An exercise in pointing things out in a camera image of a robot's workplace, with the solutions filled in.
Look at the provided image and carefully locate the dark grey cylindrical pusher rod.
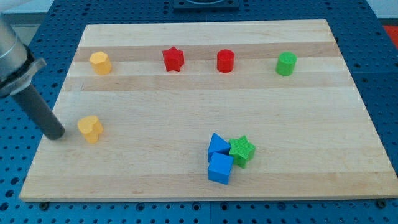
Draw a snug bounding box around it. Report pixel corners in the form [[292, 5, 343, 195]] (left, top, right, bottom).
[[12, 84, 65, 140]]

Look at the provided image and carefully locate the yellow heart block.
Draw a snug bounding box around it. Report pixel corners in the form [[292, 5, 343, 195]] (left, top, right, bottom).
[[78, 115, 104, 144]]

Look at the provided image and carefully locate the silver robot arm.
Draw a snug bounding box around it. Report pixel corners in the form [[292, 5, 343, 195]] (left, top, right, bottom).
[[1, 18, 65, 140]]

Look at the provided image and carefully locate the blue cube block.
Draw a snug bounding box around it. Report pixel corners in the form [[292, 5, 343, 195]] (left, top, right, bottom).
[[208, 152, 234, 185]]

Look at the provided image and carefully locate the yellow hexagon block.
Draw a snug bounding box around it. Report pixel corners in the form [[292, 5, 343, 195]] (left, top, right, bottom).
[[89, 51, 112, 75]]

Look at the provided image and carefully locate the red star block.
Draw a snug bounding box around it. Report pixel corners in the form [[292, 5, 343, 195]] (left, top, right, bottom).
[[162, 47, 185, 72]]

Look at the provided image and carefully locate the blue triangle block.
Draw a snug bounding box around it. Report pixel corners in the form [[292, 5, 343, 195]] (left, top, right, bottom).
[[207, 133, 231, 162]]

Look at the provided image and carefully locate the red cylinder block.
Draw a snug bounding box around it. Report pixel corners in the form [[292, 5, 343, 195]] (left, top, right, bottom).
[[216, 49, 234, 73]]

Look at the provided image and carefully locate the green star block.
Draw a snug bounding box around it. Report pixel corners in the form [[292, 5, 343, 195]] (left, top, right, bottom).
[[229, 135, 256, 169]]

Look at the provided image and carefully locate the light wooden board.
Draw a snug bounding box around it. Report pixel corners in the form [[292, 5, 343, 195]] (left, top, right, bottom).
[[19, 19, 397, 202]]

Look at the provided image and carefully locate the green cylinder block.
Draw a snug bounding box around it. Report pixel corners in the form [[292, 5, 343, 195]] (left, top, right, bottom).
[[275, 52, 297, 76]]

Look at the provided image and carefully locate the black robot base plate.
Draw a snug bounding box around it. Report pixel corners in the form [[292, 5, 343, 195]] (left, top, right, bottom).
[[170, 0, 240, 11]]

